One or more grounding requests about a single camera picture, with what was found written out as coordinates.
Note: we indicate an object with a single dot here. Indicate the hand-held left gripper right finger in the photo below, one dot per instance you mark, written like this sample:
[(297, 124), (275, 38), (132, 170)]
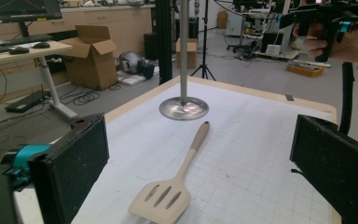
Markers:
[(338, 168)]

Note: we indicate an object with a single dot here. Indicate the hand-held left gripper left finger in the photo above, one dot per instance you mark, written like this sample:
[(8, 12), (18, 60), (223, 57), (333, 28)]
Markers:
[(71, 168)]

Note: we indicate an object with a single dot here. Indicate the beige spatula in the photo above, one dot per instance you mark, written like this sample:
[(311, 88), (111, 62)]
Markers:
[(164, 196)]

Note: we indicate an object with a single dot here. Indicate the metal utensil stand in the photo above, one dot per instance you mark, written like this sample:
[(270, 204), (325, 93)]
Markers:
[(184, 62)]

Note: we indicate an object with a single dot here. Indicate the yellow tray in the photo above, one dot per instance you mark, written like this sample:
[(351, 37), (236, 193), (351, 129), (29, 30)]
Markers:
[(306, 70)]

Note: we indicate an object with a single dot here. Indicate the black tape piece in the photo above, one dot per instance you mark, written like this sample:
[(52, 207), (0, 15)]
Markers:
[(289, 97)]

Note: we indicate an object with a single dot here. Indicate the black flat floor device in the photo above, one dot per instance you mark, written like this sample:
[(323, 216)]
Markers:
[(24, 102)]

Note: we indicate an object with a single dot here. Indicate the black tripod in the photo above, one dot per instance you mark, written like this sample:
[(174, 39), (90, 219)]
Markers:
[(204, 46)]

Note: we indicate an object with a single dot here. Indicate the white foam mat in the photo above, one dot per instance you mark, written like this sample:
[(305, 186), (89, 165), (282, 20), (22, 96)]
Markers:
[(245, 155)]

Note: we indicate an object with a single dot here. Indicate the wooden table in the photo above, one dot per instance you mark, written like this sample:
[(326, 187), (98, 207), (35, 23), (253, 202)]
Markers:
[(143, 99)]

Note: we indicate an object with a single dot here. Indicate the small cardboard box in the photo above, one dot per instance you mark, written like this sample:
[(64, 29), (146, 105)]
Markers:
[(187, 54)]

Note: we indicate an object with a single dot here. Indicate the white flat board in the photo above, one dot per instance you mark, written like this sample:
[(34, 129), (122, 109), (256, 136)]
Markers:
[(132, 81)]

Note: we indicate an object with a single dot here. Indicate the open cardboard box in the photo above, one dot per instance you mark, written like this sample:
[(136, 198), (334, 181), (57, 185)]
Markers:
[(90, 62)]

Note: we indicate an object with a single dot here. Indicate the white-legged desk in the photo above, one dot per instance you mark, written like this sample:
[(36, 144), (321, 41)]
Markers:
[(52, 49)]

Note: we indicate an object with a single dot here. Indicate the grey round appliance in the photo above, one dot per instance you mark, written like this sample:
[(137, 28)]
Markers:
[(130, 62)]

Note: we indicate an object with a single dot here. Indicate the black computer mouse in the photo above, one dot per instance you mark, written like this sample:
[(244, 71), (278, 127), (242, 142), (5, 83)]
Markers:
[(18, 51), (41, 45)]

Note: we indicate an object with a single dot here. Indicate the black computer tower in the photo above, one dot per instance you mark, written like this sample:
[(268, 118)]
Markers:
[(150, 46)]

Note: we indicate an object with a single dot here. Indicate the black monitor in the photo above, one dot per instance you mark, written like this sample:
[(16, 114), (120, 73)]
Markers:
[(21, 9)]

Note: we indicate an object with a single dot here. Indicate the black metal frame column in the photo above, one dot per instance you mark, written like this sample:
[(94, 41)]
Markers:
[(164, 43)]

